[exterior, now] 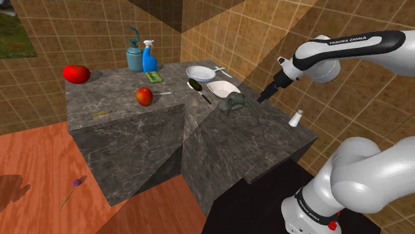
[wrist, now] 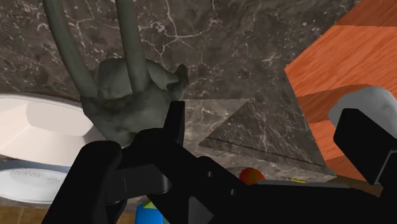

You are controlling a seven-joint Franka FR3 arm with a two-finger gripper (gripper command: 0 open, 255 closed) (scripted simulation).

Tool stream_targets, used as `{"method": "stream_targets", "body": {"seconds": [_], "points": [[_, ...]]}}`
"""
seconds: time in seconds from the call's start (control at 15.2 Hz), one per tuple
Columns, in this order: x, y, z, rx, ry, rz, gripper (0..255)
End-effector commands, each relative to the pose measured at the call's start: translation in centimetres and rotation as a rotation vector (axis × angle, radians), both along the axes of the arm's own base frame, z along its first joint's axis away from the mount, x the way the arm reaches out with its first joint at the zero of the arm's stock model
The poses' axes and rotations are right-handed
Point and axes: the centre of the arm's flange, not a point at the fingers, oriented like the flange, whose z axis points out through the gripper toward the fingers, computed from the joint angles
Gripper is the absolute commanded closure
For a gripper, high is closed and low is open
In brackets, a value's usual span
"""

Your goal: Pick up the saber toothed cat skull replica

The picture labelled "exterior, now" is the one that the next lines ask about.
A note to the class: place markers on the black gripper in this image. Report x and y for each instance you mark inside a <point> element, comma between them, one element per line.
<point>279,80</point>

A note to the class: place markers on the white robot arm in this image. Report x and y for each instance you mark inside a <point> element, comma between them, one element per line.
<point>356,181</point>

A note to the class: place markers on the white salt shaker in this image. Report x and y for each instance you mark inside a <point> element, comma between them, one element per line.
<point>295,119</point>

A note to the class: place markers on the white spoon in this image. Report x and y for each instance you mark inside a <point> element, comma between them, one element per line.
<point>223,71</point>

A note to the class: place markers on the white bowl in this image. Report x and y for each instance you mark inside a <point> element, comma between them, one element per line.
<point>223,89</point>

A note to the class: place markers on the white round plate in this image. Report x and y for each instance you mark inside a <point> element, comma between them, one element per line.
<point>201,74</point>

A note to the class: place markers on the silver butter knife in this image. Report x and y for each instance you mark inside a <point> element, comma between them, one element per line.
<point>162,93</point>

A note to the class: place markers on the green sponge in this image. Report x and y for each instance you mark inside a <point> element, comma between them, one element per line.
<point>153,77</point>

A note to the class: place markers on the black robot stand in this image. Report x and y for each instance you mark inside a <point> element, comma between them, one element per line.
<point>256,207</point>

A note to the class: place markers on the blue spray bottle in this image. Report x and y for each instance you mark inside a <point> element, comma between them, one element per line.
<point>149,62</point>

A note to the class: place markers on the red apple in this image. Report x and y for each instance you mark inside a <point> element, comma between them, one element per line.
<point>144,96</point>

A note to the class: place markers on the teal soap dispenser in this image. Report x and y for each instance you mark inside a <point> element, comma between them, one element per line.
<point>134,58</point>

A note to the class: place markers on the yellow pencil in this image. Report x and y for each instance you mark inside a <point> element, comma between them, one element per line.
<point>103,113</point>

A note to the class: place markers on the red tomato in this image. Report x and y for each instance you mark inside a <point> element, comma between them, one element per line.
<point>76,74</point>

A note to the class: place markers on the purple flower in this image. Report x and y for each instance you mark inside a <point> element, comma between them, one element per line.
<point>76,183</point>

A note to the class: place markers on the window with grass view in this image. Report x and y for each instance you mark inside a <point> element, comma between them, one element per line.
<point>14,35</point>

